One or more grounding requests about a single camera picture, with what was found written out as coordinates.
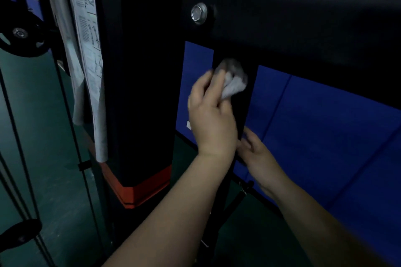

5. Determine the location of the person's right hand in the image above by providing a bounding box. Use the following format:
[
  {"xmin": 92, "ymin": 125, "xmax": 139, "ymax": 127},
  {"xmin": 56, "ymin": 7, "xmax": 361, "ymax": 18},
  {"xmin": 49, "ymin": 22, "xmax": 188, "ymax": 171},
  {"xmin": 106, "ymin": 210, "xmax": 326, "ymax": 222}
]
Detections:
[{"xmin": 236, "ymin": 126, "xmax": 287, "ymax": 197}]

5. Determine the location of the black horizontal machine beam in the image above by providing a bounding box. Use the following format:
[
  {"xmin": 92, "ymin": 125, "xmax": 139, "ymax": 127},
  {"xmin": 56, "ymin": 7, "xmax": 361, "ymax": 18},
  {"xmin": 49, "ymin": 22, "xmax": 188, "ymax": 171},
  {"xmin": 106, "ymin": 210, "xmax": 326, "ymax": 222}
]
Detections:
[{"xmin": 183, "ymin": 0, "xmax": 401, "ymax": 111}]

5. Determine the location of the black vertical machine post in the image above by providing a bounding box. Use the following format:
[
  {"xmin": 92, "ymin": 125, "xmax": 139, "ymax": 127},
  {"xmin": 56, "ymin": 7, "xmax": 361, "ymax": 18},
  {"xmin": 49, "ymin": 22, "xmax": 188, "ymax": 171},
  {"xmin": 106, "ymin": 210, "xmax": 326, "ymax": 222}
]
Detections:
[{"xmin": 200, "ymin": 54, "xmax": 259, "ymax": 267}]

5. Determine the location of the person's left hand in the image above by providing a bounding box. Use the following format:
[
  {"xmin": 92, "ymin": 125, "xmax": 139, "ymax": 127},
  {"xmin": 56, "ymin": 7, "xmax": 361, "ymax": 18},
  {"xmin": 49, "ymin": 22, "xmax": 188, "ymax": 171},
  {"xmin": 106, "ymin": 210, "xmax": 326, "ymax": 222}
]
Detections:
[{"xmin": 187, "ymin": 69, "xmax": 239, "ymax": 160}]

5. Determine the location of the person's right forearm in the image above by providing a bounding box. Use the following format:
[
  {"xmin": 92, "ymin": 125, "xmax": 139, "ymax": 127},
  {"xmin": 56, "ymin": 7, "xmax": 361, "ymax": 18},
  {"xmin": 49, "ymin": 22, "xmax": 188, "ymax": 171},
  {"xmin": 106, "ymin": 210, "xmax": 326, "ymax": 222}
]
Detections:
[{"xmin": 266, "ymin": 175, "xmax": 386, "ymax": 267}]

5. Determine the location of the grey cleaning cloth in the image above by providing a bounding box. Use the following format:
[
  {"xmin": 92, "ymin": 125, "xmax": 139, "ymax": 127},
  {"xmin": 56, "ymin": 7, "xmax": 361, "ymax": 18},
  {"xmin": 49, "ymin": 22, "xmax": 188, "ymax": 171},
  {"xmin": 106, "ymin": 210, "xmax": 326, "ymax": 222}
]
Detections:
[{"xmin": 214, "ymin": 58, "xmax": 249, "ymax": 101}]

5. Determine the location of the silver hex bolt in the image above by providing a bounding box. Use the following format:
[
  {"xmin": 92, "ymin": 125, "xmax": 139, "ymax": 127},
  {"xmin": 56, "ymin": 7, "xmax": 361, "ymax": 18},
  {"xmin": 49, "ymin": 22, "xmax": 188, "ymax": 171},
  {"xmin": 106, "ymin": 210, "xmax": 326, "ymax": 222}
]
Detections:
[{"xmin": 191, "ymin": 3, "xmax": 208, "ymax": 25}]

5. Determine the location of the black cable handle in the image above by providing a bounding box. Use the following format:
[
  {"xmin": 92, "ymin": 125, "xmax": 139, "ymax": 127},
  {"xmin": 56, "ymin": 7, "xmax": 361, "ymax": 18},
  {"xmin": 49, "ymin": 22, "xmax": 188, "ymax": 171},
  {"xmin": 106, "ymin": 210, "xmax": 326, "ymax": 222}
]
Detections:
[{"xmin": 0, "ymin": 219, "xmax": 43, "ymax": 253}]

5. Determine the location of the black pulley wheel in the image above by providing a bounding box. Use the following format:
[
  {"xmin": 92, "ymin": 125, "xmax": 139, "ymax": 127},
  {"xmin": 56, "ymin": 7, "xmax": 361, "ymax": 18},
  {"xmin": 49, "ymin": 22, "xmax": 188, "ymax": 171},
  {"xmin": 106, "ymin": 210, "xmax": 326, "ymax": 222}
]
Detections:
[{"xmin": 0, "ymin": 0, "xmax": 53, "ymax": 58}]

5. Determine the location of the black weight stack column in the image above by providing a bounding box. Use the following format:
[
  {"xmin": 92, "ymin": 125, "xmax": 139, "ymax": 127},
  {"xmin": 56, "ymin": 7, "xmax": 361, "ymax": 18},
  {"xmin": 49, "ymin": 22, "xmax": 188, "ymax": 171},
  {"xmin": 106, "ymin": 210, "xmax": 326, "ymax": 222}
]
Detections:
[{"xmin": 94, "ymin": 0, "xmax": 193, "ymax": 187}]

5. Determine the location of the orange column base trim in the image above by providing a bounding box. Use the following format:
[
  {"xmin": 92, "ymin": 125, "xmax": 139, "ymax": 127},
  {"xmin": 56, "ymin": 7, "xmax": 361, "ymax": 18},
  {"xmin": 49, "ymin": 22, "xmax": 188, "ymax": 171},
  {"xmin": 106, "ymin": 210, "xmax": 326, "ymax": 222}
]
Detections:
[{"xmin": 84, "ymin": 139, "xmax": 173, "ymax": 210}]

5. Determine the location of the white instruction placard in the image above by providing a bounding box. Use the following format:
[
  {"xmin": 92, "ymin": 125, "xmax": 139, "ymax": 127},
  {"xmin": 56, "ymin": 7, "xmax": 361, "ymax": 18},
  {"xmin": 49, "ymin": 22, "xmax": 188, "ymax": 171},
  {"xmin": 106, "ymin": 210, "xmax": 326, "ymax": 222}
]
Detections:
[{"xmin": 63, "ymin": 0, "xmax": 109, "ymax": 163}]

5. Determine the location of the thin black machine cable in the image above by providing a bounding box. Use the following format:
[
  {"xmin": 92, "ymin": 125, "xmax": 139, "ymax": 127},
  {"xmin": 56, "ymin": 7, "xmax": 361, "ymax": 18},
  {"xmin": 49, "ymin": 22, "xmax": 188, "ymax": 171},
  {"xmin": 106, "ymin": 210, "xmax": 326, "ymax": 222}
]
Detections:
[
  {"xmin": 54, "ymin": 59, "xmax": 105, "ymax": 259},
  {"xmin": 0, "ymin": 68, "xmax": 56, "ymax": 267}
]

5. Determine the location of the person's left forearm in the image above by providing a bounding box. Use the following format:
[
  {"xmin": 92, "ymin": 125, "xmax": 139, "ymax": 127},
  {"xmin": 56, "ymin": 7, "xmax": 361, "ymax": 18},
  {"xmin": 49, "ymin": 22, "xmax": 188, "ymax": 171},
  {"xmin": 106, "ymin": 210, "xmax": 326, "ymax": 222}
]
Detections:
[{"xmin": 102, "ymin": 152, "xmax": 236, "ymax": 267}]

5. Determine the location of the translucent plastic sheet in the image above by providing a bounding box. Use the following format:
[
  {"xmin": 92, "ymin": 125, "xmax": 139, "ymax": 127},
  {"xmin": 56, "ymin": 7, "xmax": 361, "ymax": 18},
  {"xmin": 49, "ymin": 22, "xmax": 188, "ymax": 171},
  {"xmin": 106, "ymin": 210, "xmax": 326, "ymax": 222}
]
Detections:
[{"xmin": 41, "ymin": 0, "xmax": 92, "ymax": 126}]

